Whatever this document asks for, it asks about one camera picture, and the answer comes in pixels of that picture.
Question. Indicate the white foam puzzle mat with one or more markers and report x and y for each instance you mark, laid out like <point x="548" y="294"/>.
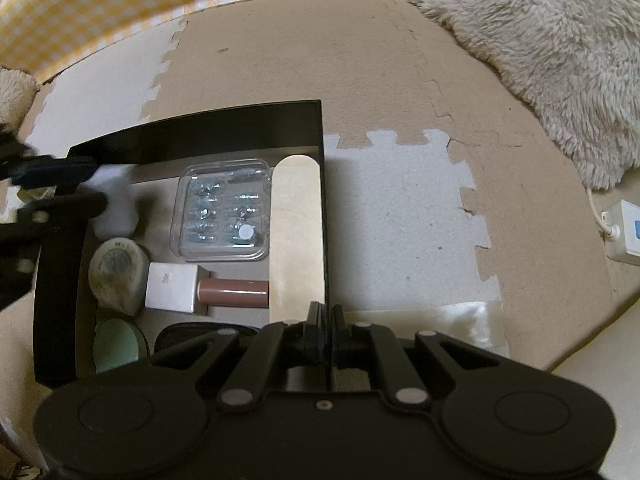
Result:
<point x="100" y="95"/>
<point x="400" y="220"/>

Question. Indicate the cream fluffy cushion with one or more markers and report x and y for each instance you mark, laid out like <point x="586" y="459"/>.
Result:
<point x="15" y="97"/>

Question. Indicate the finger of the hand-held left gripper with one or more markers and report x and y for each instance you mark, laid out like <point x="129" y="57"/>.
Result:
<point x="50" y="170"/>
<point x="65" y="206"/>

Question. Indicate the white power strip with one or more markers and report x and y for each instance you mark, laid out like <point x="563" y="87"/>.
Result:
<point x="625" y="232"/>

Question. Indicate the brown tube with white cap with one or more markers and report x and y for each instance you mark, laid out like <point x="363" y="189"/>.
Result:
<point x="172" y="287"/>

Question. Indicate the wooden stick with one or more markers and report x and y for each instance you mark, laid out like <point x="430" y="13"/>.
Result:
<point x="295" y="240"/>

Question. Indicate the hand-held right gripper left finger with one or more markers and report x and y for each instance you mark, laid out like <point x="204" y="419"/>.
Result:
<point x="313" y="332"/>

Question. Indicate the yellow checkered cloth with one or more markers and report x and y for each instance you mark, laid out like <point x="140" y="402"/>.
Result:
<point x="100" y="0"/>

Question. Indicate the black glossy object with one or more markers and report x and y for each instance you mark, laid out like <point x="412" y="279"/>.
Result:
<point x="185" y="332"/>

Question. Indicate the black cardboard box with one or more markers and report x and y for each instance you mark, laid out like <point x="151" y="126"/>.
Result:
<point x="200" y="130"/>

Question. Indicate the cream fluffy rug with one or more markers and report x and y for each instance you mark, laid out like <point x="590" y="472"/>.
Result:
<point x="550" y="35"/>

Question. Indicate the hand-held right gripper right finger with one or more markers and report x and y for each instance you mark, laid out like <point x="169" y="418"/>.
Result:
<point x="334" y="340"/>

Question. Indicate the clear plastic case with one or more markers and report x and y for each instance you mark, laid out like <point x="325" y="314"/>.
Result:
<point x="220" y="210"/>

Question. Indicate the green round container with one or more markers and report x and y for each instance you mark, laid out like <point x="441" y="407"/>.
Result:
<point x="117" y="347"/>

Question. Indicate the cream round jar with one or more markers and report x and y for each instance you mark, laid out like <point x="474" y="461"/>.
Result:
<point x="117" y="267"/>

